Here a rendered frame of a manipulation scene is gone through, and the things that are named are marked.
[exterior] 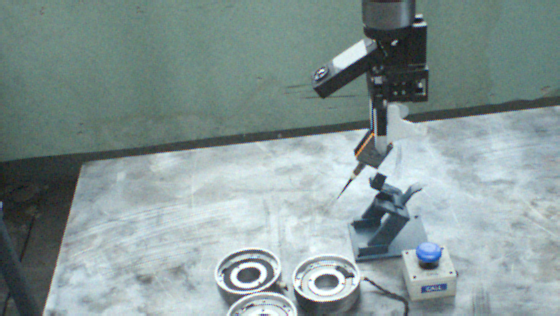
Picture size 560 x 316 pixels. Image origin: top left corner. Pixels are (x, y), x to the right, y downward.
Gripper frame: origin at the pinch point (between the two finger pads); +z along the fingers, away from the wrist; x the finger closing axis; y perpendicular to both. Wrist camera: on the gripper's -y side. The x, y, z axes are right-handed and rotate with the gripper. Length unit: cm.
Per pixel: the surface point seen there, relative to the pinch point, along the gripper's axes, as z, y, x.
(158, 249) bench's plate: 19.7, -38.0, 3.9
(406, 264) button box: 15.3, 2.5, -11.7
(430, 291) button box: 17.8, 5.5, -15.5
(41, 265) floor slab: 100, -100, 98
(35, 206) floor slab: 100, -109, 132
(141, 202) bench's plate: 20, -42, 18
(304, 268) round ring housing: 16.8, -13.3, -8.4
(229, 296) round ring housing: 16.8, -25.2, -12.6
